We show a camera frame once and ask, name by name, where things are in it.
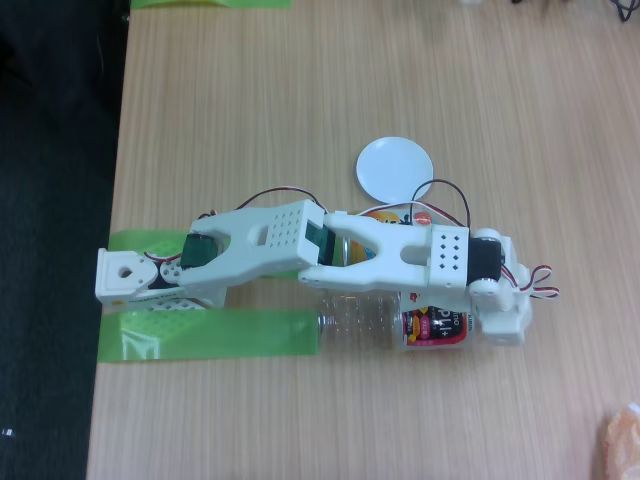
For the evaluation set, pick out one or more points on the clear plastic bottle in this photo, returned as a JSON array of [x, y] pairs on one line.
[[360, 320]]

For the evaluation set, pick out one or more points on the orange aluminium bottle can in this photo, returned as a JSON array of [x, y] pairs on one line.
[[422, 218]]

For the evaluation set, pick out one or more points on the white round plate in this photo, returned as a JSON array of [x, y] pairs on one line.
[[395, 165]]

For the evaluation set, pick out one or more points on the green tape strip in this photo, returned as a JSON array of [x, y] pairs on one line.
[[250, 332], [130, 239]]

